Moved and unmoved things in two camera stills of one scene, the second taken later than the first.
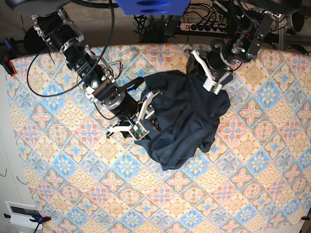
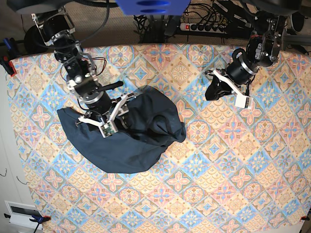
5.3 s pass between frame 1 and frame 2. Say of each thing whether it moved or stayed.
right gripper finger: moved
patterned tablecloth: stayed
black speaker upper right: stayed
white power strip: stayed
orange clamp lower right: stayed
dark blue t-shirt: moved
